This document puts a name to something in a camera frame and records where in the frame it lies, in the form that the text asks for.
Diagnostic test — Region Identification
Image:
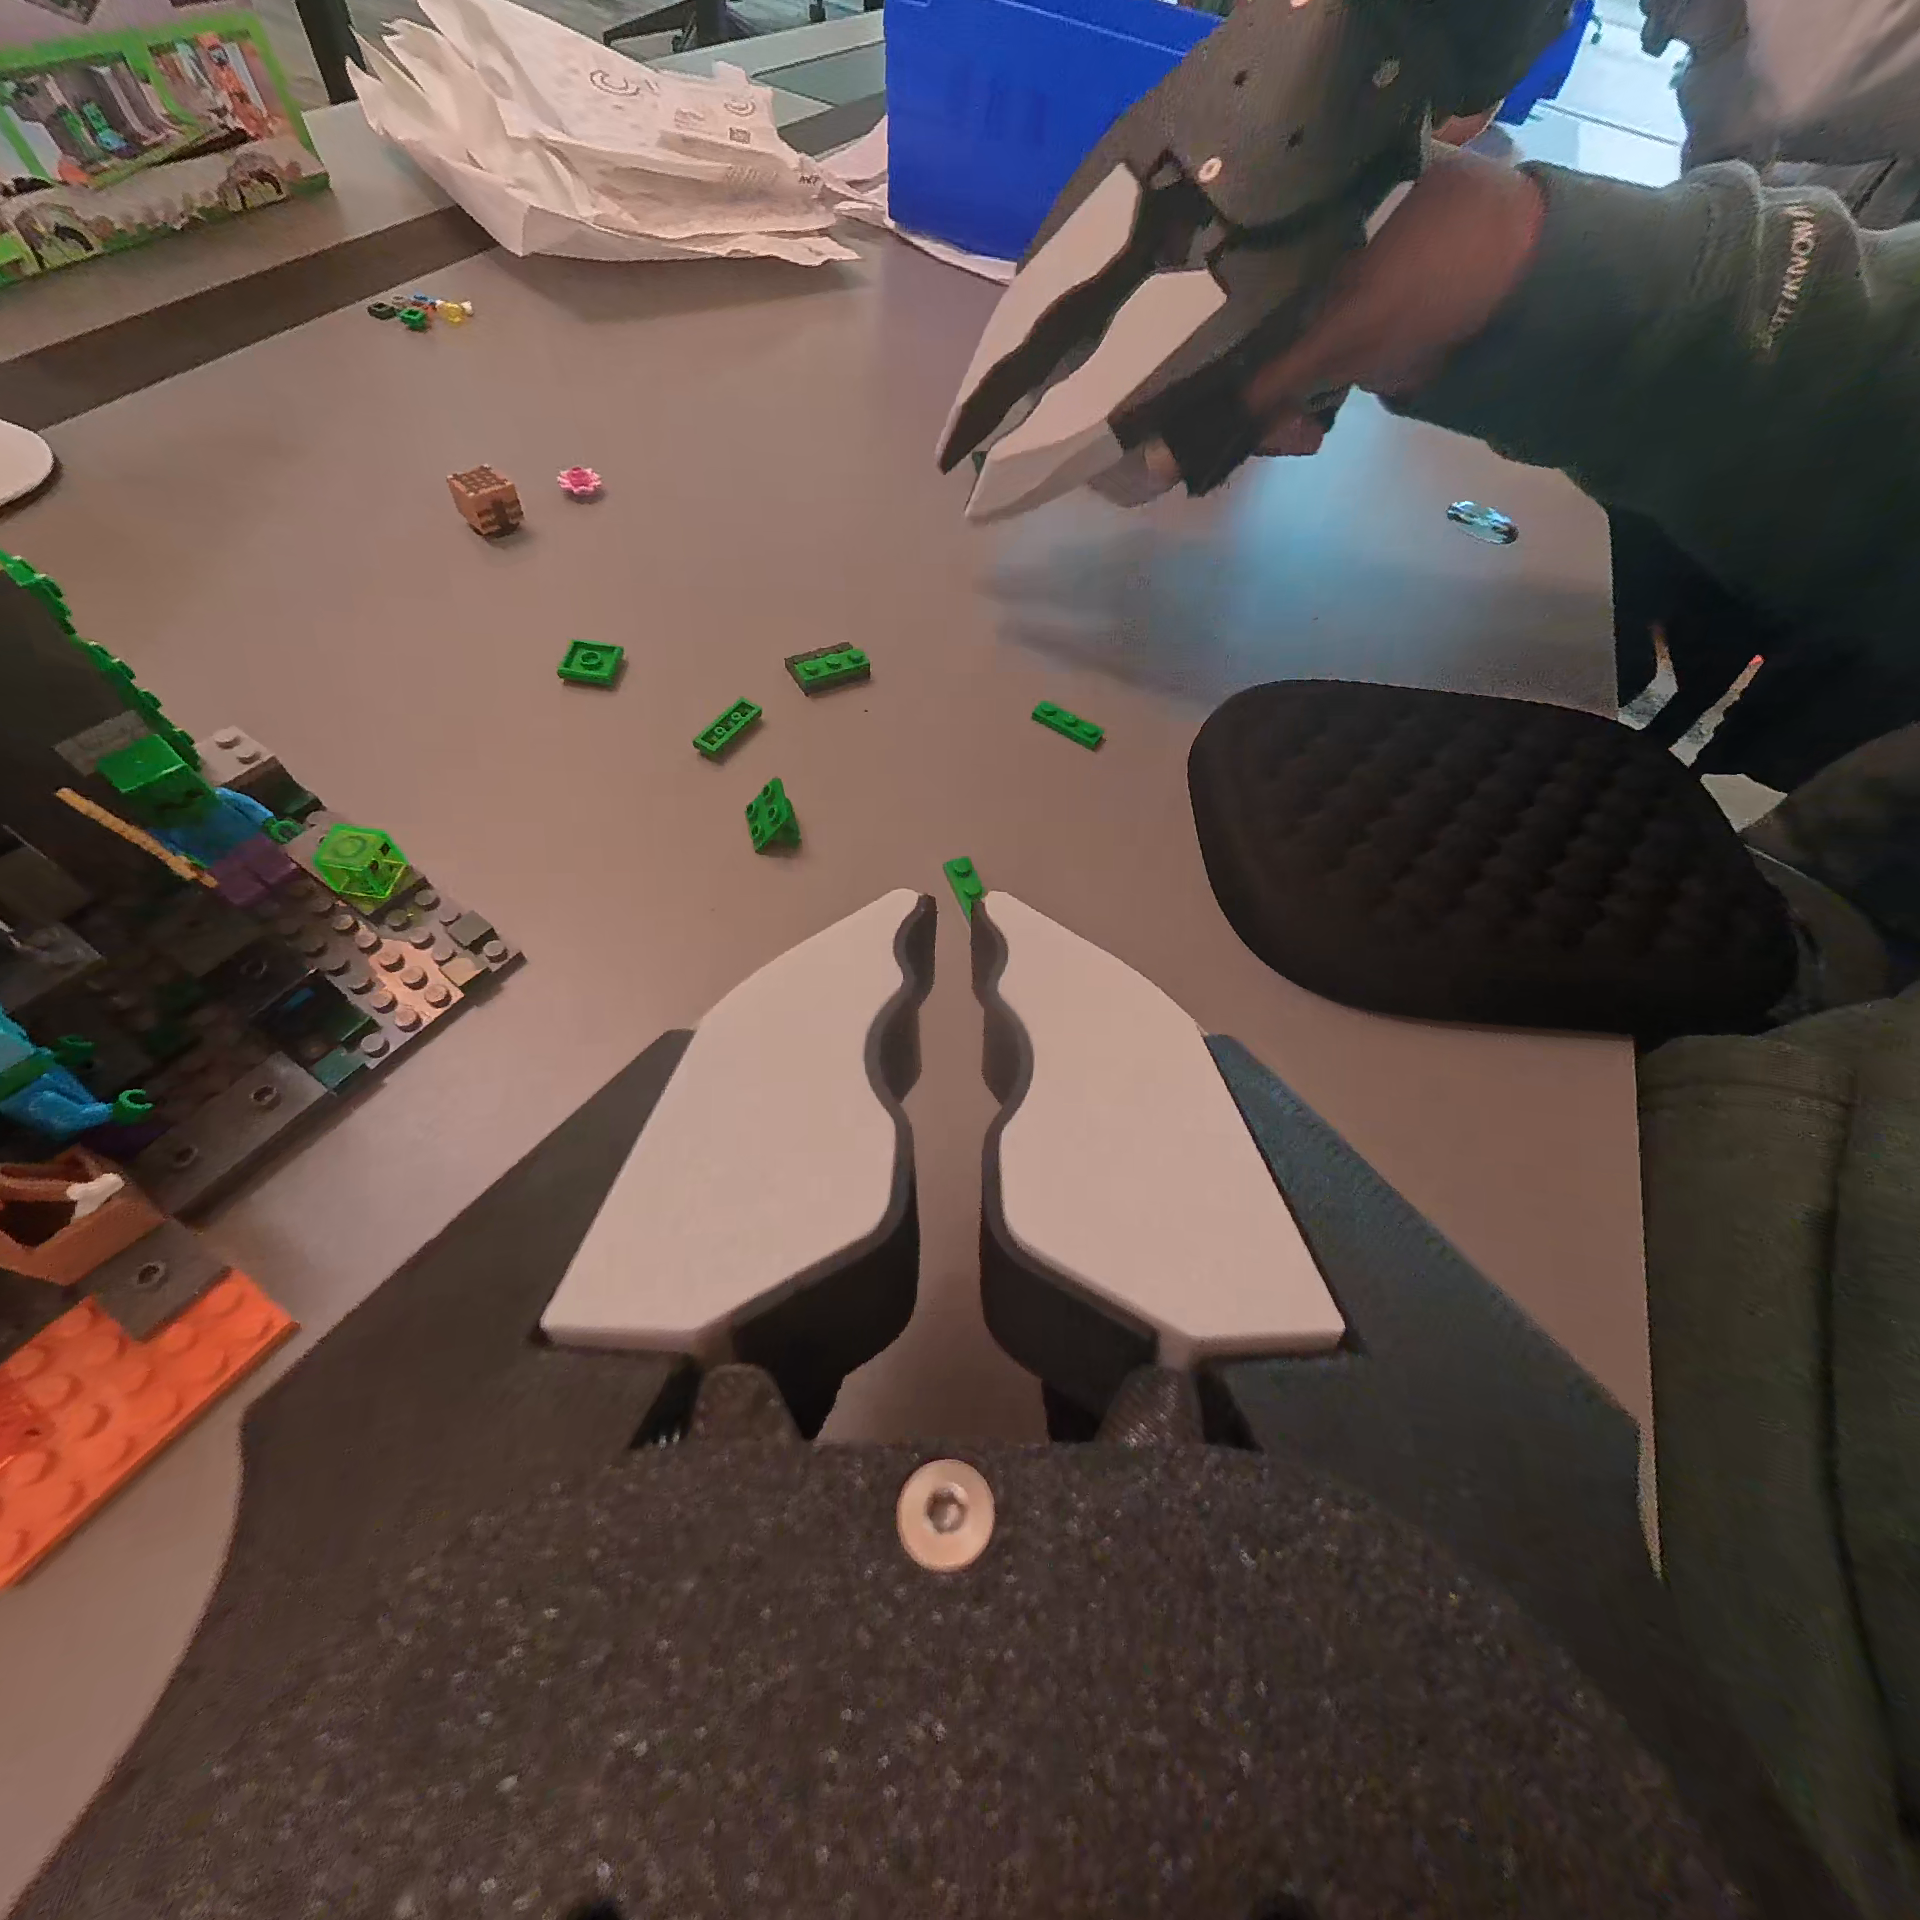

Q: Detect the person's right hand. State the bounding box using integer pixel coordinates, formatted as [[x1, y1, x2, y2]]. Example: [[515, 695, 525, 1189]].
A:
[[1242, 151, 1549, 459]]

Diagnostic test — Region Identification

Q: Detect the white paper bag pile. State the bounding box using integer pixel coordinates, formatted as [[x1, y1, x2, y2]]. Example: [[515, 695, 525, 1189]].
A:
[[348, 0, 894, 272]]

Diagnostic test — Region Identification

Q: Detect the black desk cable cover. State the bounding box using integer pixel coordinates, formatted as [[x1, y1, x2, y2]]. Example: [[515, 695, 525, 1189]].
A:
[[0, 247, 505, 437]]

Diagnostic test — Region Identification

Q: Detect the black chair armrest pad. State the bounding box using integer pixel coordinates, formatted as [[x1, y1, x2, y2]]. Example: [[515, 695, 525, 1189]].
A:
[[1189, 678, 1798, 1039]]

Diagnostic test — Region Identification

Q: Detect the toy brick model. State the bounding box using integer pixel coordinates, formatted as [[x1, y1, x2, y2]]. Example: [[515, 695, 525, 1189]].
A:
[[0, 550, 527, 1593]]

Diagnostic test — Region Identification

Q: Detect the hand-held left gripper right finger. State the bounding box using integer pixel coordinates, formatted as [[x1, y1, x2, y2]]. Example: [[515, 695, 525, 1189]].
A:
[[966, 892, 1348, 1440]]

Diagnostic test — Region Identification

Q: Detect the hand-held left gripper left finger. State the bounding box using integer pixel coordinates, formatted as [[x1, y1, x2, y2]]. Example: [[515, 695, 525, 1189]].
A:
[[537, 886, 940, 1440]]

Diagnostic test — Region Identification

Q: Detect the green toy set box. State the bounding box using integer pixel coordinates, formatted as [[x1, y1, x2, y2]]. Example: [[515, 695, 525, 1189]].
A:
[[0, 0, 332, 288]]

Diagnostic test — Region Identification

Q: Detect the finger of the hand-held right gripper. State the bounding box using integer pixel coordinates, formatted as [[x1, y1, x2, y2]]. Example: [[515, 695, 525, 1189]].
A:
[[938, 157, 1154, 472], [965, 270, 1235, 523]]

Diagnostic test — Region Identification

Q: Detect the grey desk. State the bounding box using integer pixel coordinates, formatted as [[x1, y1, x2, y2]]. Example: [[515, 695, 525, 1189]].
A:
[[0, 96, 1666, 1863]]

